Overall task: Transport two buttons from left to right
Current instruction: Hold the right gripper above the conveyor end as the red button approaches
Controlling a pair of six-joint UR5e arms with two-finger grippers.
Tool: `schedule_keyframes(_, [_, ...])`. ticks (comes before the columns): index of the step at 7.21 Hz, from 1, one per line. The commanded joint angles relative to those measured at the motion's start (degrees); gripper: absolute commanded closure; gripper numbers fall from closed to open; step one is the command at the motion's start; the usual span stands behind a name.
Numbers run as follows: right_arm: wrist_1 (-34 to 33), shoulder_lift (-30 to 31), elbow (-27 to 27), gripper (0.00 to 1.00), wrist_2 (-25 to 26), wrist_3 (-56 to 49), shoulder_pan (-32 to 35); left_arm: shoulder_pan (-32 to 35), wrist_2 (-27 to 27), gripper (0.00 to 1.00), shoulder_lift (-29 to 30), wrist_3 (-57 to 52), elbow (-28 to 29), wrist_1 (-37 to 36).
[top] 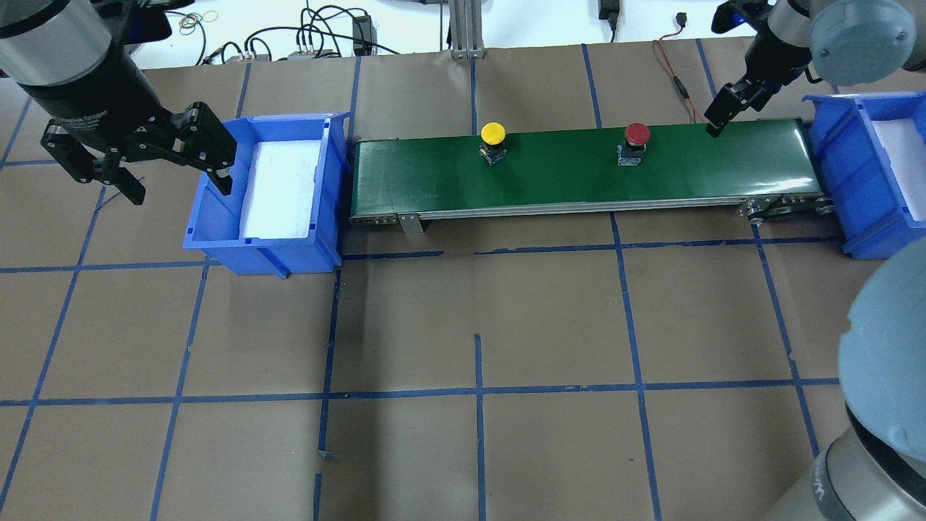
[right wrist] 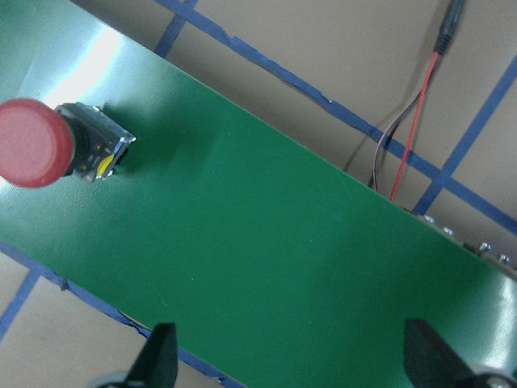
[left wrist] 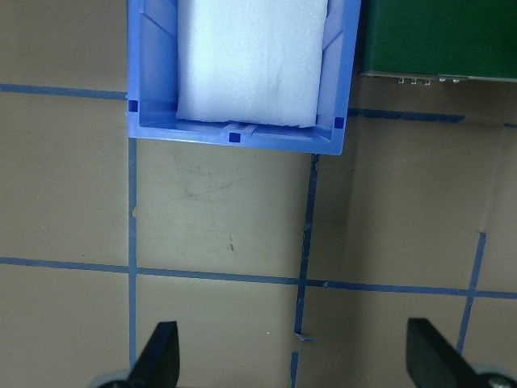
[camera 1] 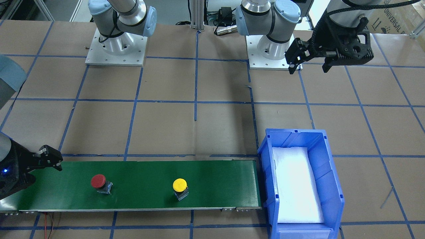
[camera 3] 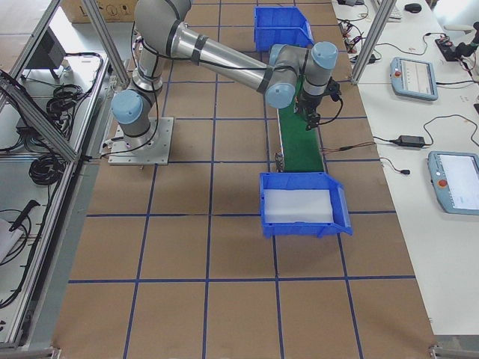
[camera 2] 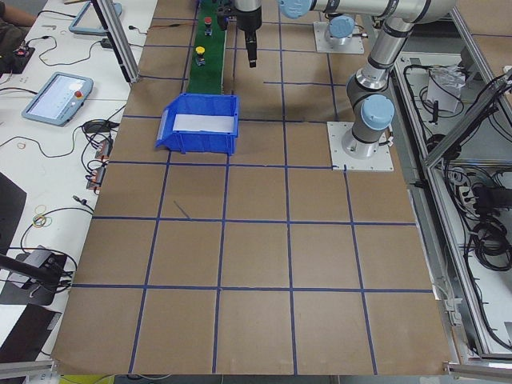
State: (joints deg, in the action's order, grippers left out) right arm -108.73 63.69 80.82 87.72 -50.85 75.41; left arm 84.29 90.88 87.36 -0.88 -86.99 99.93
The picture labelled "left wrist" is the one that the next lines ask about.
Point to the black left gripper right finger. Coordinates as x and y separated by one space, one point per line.
432 362

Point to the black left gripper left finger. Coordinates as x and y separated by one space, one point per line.
158 364

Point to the white foam left pad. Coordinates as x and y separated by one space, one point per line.
250 61

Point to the green conveyor belt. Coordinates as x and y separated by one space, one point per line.
441 39

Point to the blue left bin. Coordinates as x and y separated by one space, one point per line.
153 86

